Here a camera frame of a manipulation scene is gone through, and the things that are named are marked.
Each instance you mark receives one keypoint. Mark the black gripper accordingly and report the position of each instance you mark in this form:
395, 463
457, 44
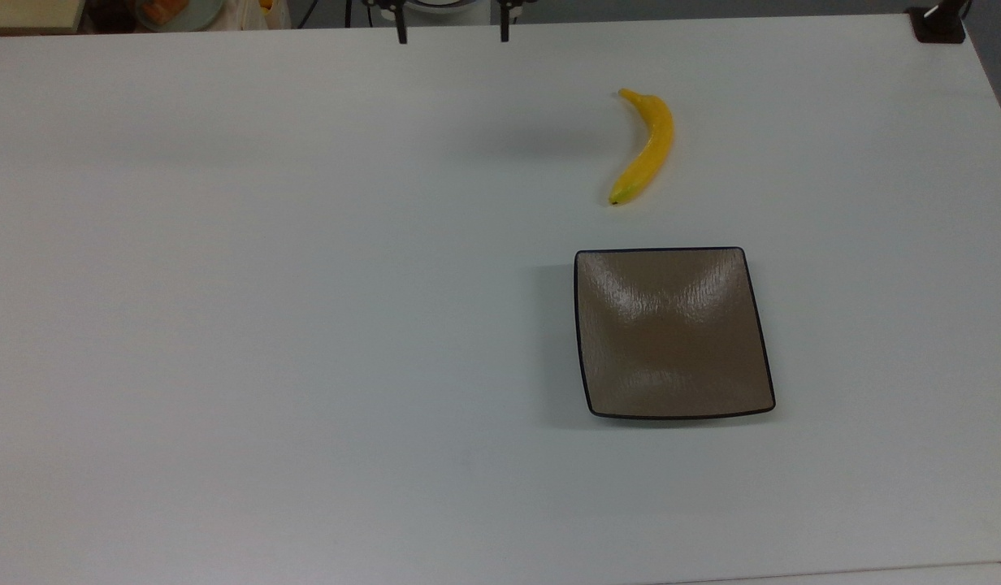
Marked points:
387, 3

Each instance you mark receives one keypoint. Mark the yellow banana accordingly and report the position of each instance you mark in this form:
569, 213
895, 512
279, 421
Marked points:
652, 146

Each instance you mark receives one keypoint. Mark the square brown ceramic plate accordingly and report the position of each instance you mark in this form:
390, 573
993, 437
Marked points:
671, 333

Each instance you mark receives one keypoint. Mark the white plastic bag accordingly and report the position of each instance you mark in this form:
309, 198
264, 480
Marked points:
253, 15

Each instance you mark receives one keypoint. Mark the pale green bowl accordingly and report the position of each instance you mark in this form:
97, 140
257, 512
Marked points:
179, 12

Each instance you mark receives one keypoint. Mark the beige wooden board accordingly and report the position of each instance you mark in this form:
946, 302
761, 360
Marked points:
29, 12

